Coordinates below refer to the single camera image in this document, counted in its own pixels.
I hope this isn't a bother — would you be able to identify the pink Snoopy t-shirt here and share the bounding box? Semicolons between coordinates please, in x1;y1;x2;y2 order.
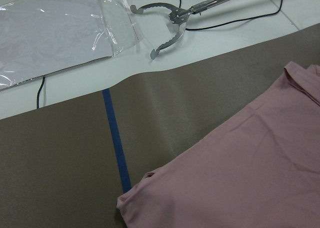
116;62;320;228

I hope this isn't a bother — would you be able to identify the metal reacher grabber tool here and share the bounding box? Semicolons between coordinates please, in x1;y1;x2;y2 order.
130;0;230;59

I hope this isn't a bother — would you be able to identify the clear plastic bag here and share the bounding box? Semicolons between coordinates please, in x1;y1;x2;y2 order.
0;0;139;89

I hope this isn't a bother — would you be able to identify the black cable on table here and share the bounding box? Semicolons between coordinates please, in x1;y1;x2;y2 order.
164;0;286;31

